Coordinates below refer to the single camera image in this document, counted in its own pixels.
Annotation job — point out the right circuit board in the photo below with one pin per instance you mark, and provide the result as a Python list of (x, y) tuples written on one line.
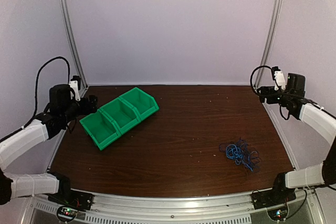
[(278, 214)]

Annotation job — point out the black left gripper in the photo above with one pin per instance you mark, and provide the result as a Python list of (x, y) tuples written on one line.
[(86, 110)]

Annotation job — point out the middle green plastic bin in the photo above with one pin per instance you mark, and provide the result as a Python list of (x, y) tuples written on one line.
[(121, 114)]

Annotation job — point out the left circuit board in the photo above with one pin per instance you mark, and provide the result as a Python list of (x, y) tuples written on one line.
[(66, 214)]

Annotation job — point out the right aluminium frame post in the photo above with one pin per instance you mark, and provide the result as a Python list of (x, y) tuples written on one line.
[(271, 31)]

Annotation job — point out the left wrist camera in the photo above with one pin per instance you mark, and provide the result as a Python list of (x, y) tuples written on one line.
[(75, 85)]

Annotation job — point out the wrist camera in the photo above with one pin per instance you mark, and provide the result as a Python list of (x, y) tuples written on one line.
[(279, 78), (75, 85)]

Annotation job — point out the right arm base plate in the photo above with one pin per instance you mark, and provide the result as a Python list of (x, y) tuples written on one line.
[(270, 198)]

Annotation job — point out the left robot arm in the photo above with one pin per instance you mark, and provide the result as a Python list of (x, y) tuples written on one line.
[(65, 105)]

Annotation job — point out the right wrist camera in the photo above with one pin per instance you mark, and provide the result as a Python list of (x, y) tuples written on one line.
[(279, 78)]

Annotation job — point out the aluminium frame post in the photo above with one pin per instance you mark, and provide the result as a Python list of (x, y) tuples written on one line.
[(271, 31), (73, 46)]

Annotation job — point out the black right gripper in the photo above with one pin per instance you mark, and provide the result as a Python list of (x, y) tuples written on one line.
[(270, 99)]

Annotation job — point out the front aluminium rail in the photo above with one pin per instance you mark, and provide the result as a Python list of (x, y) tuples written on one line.
[(233, 208)]

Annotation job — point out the green plastic bin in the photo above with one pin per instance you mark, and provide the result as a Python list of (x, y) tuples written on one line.
[(121, 114), (102, 131), (144, 104)]

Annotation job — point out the right green plastic bin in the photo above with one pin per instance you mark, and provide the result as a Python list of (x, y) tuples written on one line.
[(144, 104)]

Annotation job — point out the left aluminium frame post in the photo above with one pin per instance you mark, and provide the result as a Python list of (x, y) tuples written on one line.
[(73, 46)]

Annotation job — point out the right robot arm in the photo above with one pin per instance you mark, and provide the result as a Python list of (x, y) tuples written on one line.
[(289, 93)]

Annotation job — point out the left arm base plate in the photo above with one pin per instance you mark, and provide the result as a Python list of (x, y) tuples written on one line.
[(77, 199)]

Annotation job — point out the circuit board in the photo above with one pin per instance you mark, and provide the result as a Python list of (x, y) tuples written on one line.
[(66, 214), (278, 214)]

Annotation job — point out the left green plastic bin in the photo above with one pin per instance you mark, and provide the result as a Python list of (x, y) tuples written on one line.
[(102, 131)]

